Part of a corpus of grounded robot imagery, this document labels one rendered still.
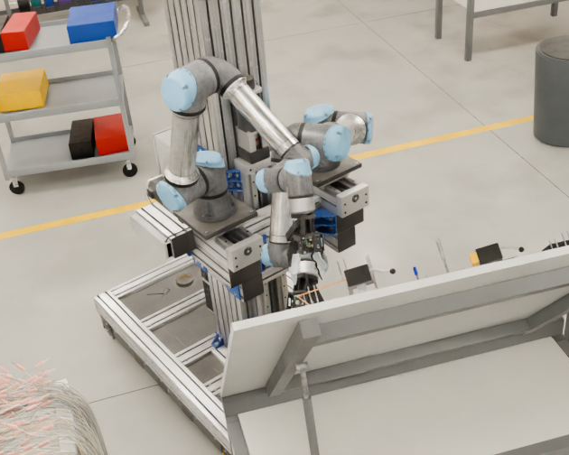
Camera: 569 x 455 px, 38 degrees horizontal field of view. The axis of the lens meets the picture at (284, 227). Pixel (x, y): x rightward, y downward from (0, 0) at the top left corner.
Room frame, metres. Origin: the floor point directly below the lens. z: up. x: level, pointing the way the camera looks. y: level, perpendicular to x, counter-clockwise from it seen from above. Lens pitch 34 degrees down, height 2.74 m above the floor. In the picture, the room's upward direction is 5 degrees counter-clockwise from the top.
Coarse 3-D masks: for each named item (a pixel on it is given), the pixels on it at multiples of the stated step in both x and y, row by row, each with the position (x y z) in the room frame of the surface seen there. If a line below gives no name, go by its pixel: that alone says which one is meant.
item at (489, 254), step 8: (480, 248) 1.61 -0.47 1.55; (488, 248) 1.61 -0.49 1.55; (496, 248) 1.60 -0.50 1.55; (504, 248) 1.61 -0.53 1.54; (512, 248) 1.61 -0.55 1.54; (520, 248) 1.60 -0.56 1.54; (480, 256) 1.60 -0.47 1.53; (488, 256) 1.59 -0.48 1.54; (496, 256) 1.59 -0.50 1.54; (480, 264) 1.58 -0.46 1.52
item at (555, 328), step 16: (560, 320) 2.09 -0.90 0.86; (512, 336) 2.05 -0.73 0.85; (528, 336) 2.06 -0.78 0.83; (544, 336) 2.08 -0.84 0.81; (448, 352) 2.00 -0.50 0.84; (464, 352) 2.02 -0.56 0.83; (480, 352) 2.03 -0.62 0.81; (384, 368) 1.96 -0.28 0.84; (400, 368) 1.97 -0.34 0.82; (416, 368) 1.98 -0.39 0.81; (320, 384) 1.91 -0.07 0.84; (336, 384) 1.93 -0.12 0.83; (352, 384) 1.94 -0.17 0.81; (224, 400) 1.86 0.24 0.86; (240, 400) 1.86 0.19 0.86; (256, 400) 1.87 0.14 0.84; (272, 400) 1.88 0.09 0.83; (288, 400) 1.89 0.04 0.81
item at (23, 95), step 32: (0, 32) 4.87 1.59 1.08; (32, 32) 5.01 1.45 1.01; (64, 32) 5.13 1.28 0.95; (96, 32) 4.89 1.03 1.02; (0, 96) 4.85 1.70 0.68; (32, 96) 4.87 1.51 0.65; (64, 96) 5.04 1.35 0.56; (96, 96) 4.99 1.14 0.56; (96, 128) 5.05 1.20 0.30; (128, 128) 4.86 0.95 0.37; (0, 160) 4.75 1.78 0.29; (32, 160) 4.93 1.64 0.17; (64, 160) 4.89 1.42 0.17; (96, 160) 4.83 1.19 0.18; (128, 160) 4.87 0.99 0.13
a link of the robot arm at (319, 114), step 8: (320, 104) 2.83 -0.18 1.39; (328, 104) 2.81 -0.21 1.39; (304, 112) 2.79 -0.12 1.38; (312, 112) 2.77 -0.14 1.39; (320, 112) 2.75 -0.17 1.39; (328, 112) 2.74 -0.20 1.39; (336, 112) 2.76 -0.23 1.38; (304, 120) 2.76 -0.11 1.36; (312, 120) 2.73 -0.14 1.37; (320, 120) 2.72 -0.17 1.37; (328, 120) 2.73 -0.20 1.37
